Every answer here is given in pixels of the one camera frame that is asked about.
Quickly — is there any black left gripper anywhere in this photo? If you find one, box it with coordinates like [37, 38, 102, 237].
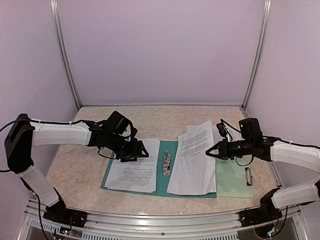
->
[106, 132, 149, 163]

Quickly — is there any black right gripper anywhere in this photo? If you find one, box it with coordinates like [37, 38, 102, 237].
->
[206, 138, 254, 160]

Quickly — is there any dark green folder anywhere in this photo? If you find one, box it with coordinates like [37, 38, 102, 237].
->
[113, 140, 217, 199]

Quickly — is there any printed paper sheet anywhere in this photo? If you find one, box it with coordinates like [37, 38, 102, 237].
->
[101, 138, 160, 194]

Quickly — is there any metal folder clip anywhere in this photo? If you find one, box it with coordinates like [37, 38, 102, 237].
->
[163, 149, 172, 176]

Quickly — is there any printed paper stack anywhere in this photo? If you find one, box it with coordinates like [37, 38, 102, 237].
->
[166, 120, 216, 196]

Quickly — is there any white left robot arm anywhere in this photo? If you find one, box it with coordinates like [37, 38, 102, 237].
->
[4, 111, 149, 223]

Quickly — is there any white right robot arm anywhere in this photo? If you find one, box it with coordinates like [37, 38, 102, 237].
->
[205, 118, 320, 222]

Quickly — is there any blank white paper sheet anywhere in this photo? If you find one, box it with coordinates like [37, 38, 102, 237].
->
[186, 125, 242, 144]

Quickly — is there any light green clipboard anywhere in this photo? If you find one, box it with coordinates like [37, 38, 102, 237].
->
[215, 159, 254, 198]

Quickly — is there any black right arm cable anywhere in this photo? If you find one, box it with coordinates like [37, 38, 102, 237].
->
[220, 118, 242, 135]

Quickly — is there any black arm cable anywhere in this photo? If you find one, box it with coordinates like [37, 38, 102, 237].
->
[220, 118, 242, 135]
[0, 119, 86, 173]

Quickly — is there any front aluminium rail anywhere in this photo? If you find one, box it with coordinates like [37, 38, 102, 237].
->
[23, 197, 306, 240]

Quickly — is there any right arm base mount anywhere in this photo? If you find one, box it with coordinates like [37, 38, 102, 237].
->
[238, 187, 283, 227]

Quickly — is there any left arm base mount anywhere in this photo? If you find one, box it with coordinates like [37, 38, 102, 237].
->
[43, 200, 88, 228]

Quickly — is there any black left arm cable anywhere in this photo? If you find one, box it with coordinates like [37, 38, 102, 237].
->
[0, 119, 86, 173]

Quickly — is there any left aluminium frame post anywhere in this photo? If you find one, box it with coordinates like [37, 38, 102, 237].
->
[50, 0, 82, 110]

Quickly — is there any aluminium frame post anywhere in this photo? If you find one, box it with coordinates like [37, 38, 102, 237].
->
[50, 0, 82, 110]
[241, 0, 272, 111]

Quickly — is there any right aluminium frame post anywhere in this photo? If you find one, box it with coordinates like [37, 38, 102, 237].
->
[241, 0, 272, 111]

